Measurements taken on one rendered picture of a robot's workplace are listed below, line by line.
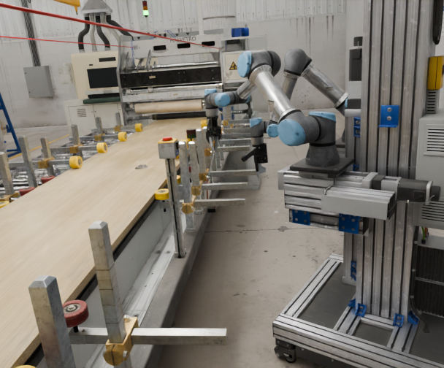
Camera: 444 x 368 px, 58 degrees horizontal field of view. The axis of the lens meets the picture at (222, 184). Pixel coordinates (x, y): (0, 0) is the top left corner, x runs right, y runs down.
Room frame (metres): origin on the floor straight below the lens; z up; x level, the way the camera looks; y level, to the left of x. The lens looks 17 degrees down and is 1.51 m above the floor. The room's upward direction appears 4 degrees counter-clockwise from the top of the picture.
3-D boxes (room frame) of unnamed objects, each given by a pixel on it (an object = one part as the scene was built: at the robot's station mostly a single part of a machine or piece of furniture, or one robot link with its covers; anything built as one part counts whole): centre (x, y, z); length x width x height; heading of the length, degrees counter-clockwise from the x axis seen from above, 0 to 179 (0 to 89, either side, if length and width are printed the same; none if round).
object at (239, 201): (1.91, 0.11, 0.83); 0.43 x 0.03 x 0.04; 83
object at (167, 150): (1.62, 0.21, 1.18); 0.07 x 0.07 x 0.08; 83
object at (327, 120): (1.76, -0.46, 1.21); 0.13 x 0.12 x 0.14; 119
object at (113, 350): (0.91, 0.30, 0.82); 0.13 x 0.06 x 0.05; 173
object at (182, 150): (1.88, 0.17, 0.92); 0.03 x 0.03 x 0.48; 83
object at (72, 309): (0.95, 0.43, 0.85); 0.08 x 0.08 x 0.11
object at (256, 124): (2.37, -0.23, 1.12); 0.09 x 0.08 x 0.11; 82
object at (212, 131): (2.36, 0.02, 1.15); 0.09 x 0.08 x 0.12; 13
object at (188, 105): (4.78, 0.35, 1.05); 1.43 x 0.12 x 0.12; 83
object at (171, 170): (1.62, 0.21, 0.93); 0.05 x 0.04 x 0.45; 173
